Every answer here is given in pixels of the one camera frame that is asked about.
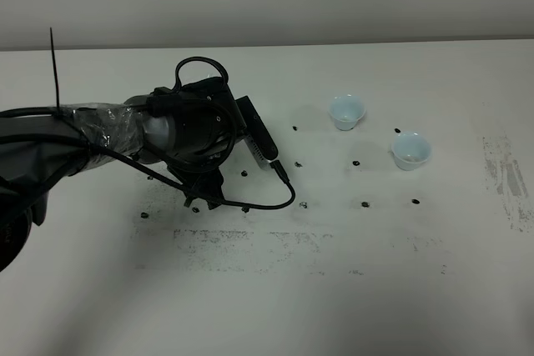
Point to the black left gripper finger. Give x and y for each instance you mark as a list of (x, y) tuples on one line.
[(211, 200)]

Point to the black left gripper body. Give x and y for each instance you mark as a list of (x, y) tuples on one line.
[(204, 125)]

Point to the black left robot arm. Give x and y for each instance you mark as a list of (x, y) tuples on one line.
[(40, 147)]

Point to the pale blue teacup far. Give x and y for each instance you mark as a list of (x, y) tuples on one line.
[(346, 111)]

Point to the pale blue teacup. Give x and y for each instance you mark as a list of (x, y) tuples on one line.
[(346, 111), (410, 150)]

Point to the black zip tie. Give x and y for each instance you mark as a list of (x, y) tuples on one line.
[(55, 70)]

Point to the pale blue teacup near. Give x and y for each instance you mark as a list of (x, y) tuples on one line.
[(410, 150)]

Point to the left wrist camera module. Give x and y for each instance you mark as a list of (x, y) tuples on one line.
[(256, 135)]

